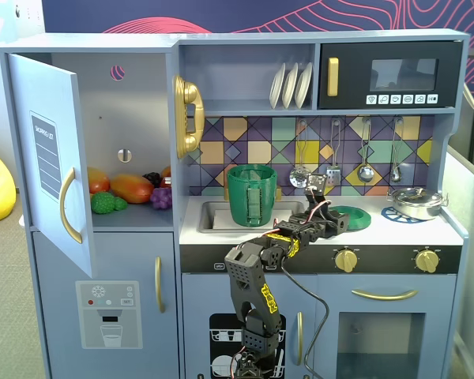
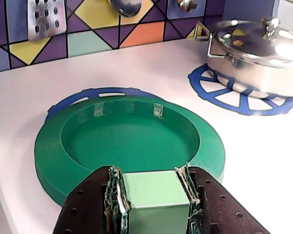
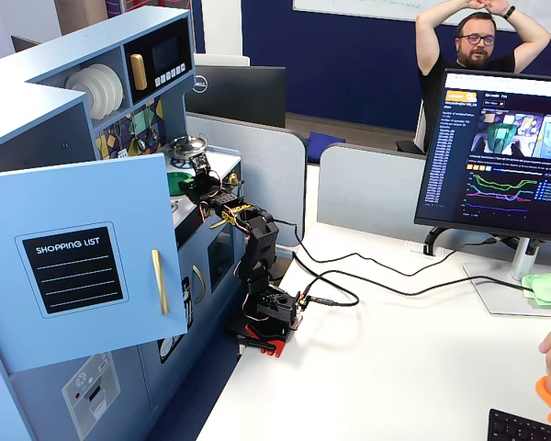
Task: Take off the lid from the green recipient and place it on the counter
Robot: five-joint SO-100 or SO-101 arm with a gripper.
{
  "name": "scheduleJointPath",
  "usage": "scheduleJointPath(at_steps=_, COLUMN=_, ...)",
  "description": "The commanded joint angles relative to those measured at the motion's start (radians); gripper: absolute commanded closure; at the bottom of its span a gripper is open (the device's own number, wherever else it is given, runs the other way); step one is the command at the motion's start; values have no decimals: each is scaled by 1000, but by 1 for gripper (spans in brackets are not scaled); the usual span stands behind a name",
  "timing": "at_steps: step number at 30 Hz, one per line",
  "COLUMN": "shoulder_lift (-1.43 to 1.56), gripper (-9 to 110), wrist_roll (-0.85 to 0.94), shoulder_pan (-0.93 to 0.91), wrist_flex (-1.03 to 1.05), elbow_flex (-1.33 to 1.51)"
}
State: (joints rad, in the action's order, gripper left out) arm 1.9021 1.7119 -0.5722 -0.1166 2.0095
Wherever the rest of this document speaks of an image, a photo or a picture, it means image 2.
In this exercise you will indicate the silver pot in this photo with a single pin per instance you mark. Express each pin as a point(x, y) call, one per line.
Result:
point(271, 78)

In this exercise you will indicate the slotted metal spatula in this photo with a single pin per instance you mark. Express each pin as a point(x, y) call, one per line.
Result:
point(46, 17)

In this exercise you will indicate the metal ladle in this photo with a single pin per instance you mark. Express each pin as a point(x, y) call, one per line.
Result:
point(127, 7)

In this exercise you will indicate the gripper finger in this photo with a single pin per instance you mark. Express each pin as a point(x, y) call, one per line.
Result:
point(217, 207)
point(88, 202)

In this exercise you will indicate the light green cube lid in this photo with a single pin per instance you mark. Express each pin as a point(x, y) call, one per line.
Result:
point(156, 202)

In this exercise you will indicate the small metal hanging utensil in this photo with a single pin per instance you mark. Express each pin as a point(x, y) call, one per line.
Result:
point(188, 5)

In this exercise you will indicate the blue toy kitchen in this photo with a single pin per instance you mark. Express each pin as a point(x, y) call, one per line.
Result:
point(146, 63)

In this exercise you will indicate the dark green round recipient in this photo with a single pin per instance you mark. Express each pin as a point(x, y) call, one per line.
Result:
point(129, 143)

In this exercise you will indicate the silver pot lid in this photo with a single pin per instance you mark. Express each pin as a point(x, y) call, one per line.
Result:
point(254, 41)

